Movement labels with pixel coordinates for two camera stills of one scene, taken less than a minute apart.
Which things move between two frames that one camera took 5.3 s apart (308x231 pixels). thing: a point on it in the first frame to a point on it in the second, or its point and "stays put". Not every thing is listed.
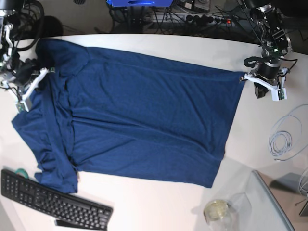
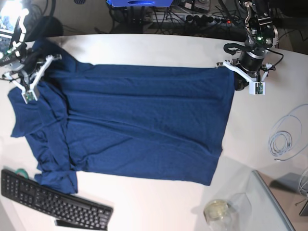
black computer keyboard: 68,209 stays put
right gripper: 269,73 to 252,63
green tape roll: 22,172 stays put
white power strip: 192,19 stays put
